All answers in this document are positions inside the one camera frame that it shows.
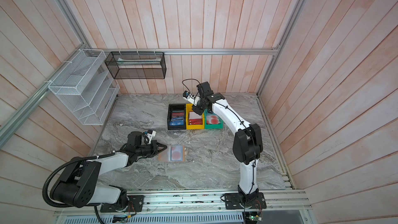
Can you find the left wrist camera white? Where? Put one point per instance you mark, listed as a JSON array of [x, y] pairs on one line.
[[148, 136]]

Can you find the black plastic bin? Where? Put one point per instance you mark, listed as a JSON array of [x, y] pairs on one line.
[[176, 107]]

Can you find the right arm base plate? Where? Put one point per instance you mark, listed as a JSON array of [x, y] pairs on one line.
[[255, 200]]

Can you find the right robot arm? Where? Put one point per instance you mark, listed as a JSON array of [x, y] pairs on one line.
[[247, 144]]

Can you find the aluminium mounting rail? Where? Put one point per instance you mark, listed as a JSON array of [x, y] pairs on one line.
[[195, 201]]

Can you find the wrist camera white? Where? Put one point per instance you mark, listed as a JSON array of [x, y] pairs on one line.
[[148, 136], [192, 99]]

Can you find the black wire mesh basket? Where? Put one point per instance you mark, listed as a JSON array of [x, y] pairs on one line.
[[136, 65]]

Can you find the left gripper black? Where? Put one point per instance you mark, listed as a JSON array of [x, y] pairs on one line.
[[155, 150]]

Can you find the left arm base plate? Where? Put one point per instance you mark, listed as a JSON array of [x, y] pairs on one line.
[[130, 203]]

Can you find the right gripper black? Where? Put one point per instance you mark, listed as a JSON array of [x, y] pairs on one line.
[[199, 112]]

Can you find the yellow plastic bin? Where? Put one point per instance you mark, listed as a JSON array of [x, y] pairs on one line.
[[193, 127]]

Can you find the cards in black bin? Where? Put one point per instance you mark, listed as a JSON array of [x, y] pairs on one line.
[[177, 118]]

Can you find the white wire mesh shelf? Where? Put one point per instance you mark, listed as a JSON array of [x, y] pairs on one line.
[[85, 88]]

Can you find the cards in green bin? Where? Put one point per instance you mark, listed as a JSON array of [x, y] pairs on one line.
[[212, 119]]

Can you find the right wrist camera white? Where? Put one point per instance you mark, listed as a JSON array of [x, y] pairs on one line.
[[192, 99]]

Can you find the white card red circles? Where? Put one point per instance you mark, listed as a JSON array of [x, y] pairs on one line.
[[177, 153]]

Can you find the tan leather card holder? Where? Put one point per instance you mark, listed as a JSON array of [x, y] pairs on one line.
[[165, 155]]

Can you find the green plastic bin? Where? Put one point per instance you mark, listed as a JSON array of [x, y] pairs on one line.
[[218, 126]]

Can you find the red cards in yellow bin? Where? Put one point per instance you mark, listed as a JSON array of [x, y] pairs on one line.
[[195, 119]]

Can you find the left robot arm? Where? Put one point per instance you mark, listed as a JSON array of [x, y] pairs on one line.
[[74, 184]]

